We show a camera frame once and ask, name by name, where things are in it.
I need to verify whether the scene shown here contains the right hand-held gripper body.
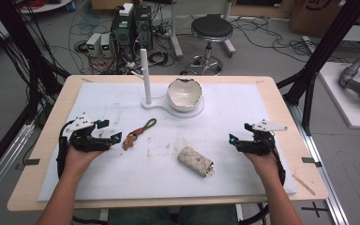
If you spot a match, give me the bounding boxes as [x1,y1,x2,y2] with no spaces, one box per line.
[235,119,289,157]

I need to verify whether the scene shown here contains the black tape piece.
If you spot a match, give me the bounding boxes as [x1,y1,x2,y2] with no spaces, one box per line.
[301,157,323,169]
[14,157,41,172]

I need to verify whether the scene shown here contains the brown leather keychain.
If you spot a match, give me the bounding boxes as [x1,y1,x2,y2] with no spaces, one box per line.
[121,117,158,152]

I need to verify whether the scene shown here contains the white stand with post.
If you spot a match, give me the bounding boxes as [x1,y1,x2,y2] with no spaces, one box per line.
[130,48,206,119]

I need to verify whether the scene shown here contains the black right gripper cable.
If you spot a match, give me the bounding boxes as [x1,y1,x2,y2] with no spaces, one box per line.
[239,137,287,225]

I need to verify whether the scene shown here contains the white ceramic bowl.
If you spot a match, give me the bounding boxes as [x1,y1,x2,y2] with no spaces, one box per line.
[167,77,203,113]

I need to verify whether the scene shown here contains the black metal frame stand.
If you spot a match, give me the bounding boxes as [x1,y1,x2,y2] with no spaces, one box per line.
[0,0,71,186]
[276,0,360,136]

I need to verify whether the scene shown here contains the person's legs in dark pants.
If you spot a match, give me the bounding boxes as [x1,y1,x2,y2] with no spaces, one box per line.
[107,204,240,225]

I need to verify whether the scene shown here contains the person's left hand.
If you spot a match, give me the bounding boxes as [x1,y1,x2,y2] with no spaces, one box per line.
[60,144,106,180]

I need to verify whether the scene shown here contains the white box on computer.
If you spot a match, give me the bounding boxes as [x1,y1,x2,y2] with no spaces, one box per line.
[118,2,135,17]

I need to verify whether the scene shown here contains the brown cardboard box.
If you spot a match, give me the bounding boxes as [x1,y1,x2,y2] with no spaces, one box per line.
[288,0,360,39]

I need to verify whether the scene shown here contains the black round stool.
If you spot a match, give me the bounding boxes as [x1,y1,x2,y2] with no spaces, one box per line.
[187,13,234,77]

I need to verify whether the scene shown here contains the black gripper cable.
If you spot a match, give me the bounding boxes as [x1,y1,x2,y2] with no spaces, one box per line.
[55,119,77,180]
[239,137,287,225]

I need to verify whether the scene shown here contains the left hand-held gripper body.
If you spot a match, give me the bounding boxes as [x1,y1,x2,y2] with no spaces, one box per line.
[65,112,113,154]

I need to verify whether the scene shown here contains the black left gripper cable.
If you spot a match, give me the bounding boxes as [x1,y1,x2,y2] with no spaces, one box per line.
[55,119,77,180]

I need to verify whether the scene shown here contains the white power supply box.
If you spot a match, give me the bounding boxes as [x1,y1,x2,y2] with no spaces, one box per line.
[99,33,113,58]
[85,32,103,58]

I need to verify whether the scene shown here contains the white table mat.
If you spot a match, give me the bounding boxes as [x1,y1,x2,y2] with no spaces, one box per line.
[37,82,297,203]

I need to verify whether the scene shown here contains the white floor board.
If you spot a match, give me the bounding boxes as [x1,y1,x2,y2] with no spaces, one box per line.
[318,61,360,130]

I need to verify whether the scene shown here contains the person's right hand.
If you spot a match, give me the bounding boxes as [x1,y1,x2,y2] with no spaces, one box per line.
[243,152,284,187]

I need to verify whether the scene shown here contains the thin wooden stick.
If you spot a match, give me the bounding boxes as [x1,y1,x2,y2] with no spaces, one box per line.
[292,173,317,197]

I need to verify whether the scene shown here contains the black computer tower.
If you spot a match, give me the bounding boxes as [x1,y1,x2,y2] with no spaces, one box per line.
[133,4,154,53]
[110,12,136,62]

